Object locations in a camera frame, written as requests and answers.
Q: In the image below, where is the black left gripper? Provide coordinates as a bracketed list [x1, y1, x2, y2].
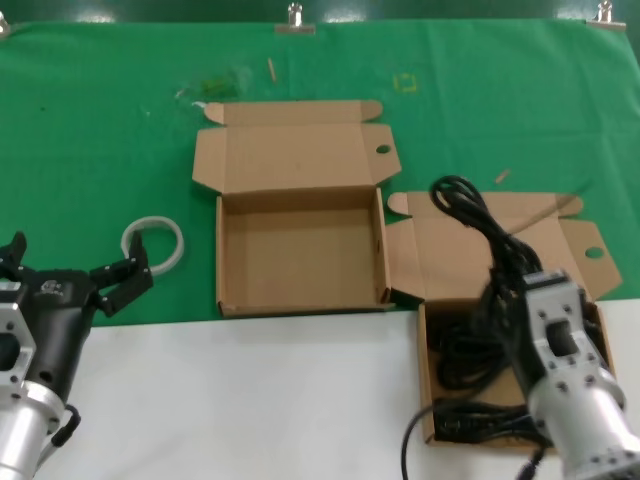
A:
[0, 231, 154, 404]

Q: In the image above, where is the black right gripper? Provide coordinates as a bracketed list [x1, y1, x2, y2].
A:
[492, 287, 549, 399]

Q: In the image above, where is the black power cable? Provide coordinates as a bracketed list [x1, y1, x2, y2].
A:
[430, 174, 546, 346]
[433, 319, 521, 392]
[433, 399, 554, 445]

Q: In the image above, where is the empty open cardboard box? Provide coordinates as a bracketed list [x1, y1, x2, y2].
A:
[191, 99, 404, 319]

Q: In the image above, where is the translucent white tape roll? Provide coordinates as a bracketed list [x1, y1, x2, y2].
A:
[121, 215, 186, 276]

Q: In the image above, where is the green table cloth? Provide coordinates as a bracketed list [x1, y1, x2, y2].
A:
[0, 18, 640, 329]

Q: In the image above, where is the clear plastic wrapper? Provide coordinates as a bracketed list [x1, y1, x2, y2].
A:
[174, 64, 254, 109]

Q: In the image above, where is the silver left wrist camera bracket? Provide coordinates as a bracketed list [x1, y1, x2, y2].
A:
[0, 279, 39, 389]

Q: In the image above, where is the cardboard box holding cables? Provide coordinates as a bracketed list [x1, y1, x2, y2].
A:
[384, 191, 626, 445]

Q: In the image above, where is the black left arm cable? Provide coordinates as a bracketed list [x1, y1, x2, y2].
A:
[48, 402, 82, 450]

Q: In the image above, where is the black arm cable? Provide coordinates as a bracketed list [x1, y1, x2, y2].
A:
[48, 402, 82, 450]
[401, 403, 549, 480]

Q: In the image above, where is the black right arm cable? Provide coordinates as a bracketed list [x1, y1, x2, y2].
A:
[401, 403, 549, 480]

